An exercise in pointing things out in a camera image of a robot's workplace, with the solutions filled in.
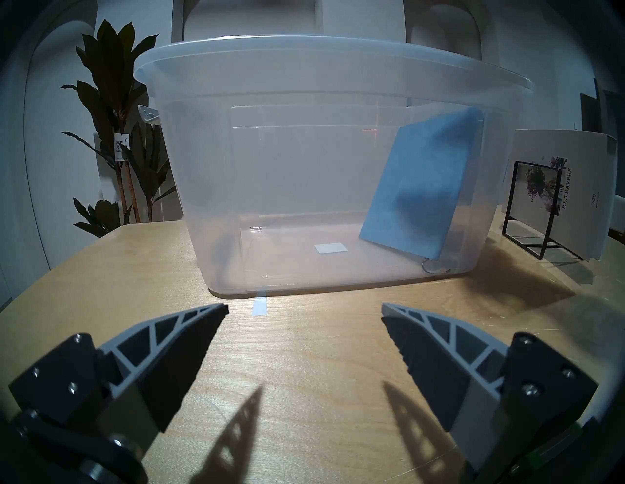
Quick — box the blue book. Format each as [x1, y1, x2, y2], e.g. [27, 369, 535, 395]
[359, 107, 485, 260]

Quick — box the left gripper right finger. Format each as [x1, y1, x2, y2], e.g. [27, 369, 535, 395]
[381, 302, 599, 481]

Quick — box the tall green potted plant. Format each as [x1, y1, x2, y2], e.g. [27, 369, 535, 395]
[60, 20, 184, 240]

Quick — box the dark door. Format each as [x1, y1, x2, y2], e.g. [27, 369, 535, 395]
[579, 77, 625, 132]

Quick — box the black wire book stand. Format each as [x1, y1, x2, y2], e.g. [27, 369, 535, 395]
[502, 160, 591, 260]

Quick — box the clear plastic storage box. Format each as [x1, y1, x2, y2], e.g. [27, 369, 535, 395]
[133, 35, 534, 299]

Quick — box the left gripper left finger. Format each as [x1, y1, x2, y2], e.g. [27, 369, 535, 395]
[9, 302, 230, 455]

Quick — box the white book with WELCOME spine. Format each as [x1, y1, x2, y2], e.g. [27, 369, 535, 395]
[503, 128, 618, 262]

